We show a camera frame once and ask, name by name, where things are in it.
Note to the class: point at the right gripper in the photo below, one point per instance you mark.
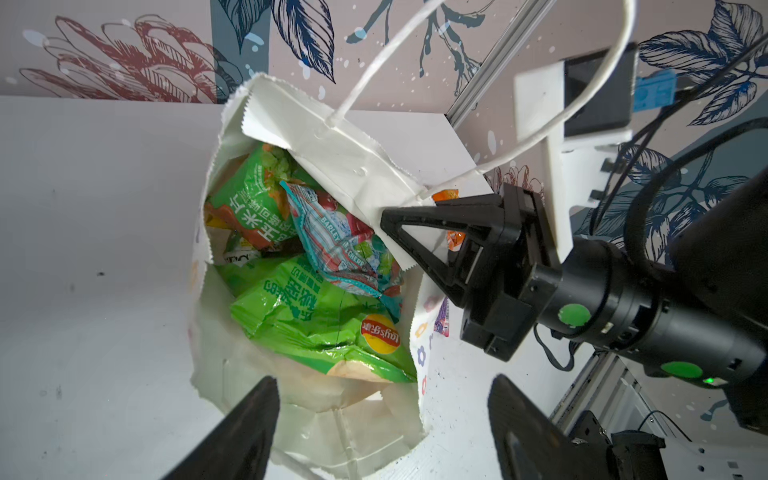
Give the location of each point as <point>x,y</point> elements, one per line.
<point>506,271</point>

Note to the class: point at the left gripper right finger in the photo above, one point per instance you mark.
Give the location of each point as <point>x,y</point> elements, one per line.
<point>529,446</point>

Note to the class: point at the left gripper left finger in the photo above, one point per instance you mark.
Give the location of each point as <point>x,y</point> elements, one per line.
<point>239,447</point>

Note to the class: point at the orange chips packet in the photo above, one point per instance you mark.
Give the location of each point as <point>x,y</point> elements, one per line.
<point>454,239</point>

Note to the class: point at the white printed paper bag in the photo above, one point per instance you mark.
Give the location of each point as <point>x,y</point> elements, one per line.
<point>343,426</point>

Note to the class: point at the purple snack packet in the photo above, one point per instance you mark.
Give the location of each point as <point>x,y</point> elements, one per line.
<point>441,324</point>

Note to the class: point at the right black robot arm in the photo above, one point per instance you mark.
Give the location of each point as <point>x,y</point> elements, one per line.
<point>604,301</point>

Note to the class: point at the teal red candy packet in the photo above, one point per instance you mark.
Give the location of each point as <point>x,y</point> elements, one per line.
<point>342,248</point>

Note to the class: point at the green Lays chips packet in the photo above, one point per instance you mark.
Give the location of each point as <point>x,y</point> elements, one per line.
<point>285,306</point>

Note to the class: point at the green corn snack packet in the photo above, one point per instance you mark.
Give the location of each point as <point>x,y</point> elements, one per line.
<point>250,200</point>

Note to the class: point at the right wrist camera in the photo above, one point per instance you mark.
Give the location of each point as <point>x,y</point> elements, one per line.
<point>579,154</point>

